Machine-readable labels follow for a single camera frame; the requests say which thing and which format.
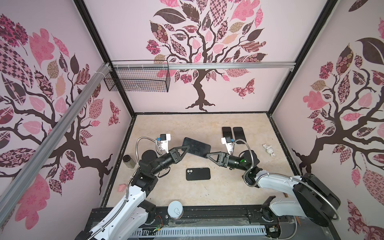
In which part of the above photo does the black smartphone with silver frame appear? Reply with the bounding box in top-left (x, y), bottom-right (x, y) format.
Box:
top-left (222, 127), bottom-right (234, 144)

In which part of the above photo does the glass spice jar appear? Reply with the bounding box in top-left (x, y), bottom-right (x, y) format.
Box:
top-left (123, 155), bottom-right (136, 169)

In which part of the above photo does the silver aluminium rail back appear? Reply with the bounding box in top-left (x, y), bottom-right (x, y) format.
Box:
top-left (113, 62), bottom-right (296, 70)

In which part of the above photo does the black wire basket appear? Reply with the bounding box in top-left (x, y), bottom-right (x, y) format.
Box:
top-left (104, 60), bottom-right (171, 93)

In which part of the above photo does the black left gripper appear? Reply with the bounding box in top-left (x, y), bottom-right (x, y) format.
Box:
top-left (151, 145), bottom-right (190, 176)

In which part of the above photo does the white round can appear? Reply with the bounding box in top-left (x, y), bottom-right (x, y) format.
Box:
top-left (167, 201), bottom-right (184, 220)

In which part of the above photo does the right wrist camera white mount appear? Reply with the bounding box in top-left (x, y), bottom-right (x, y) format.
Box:
top-left (221, 137), bottom-right (235, 155)

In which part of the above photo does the small white figurine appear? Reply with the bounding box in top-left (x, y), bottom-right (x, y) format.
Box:
top-left (263, 144), bottom-right (275, 157)

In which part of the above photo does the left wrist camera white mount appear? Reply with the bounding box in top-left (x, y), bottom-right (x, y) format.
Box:
top-left (156, 134), bottom-right (171, 155)

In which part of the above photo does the white slotted cable duct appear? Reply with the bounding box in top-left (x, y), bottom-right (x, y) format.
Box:
top-left (130, 226), bottom-right (267, 239)

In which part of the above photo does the silver aluminium rail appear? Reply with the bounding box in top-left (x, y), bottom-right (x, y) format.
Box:
top-left (1, 63), bottom-right (111, 224)
top-left (113, 62), bottom-right (296, 70)

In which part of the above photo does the silver aluminium rail left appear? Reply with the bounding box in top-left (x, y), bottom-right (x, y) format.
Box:
top-left (1, 63), bottom-right (111, 224)

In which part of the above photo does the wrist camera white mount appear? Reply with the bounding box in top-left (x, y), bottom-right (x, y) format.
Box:
top-left (221, 137), bottom-right (235, 155)
top-left (156, 134), bottom-right (171, 155)

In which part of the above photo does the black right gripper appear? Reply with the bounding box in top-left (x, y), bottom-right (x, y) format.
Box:
top-left (207, 152), bottom-right (249, 173)

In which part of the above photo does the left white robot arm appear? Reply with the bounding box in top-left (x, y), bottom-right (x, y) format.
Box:
top-left (76, 146), bottom-right (190, 240)

